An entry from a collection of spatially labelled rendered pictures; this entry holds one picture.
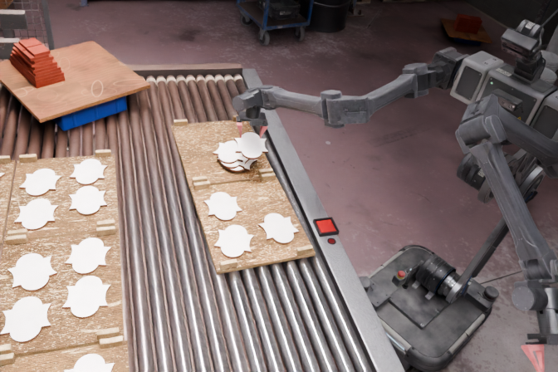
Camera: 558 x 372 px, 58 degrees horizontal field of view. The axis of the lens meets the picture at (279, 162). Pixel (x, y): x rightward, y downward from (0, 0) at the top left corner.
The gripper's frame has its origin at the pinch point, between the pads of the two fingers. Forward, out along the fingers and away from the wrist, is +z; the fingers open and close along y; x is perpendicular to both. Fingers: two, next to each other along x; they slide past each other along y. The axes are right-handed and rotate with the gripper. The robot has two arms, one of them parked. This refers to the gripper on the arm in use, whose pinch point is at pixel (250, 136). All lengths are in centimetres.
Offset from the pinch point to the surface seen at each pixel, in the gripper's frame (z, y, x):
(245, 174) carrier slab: 14.5, -1.2, -5.8
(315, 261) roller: 21, 21, -48
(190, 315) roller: 24, -21, -69
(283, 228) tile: 17.0, 10.7, -36.0
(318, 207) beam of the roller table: 18.5, 26.6, -20.9
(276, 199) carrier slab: 16.2, 9.8, -19.8
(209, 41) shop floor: 71, -11, 316
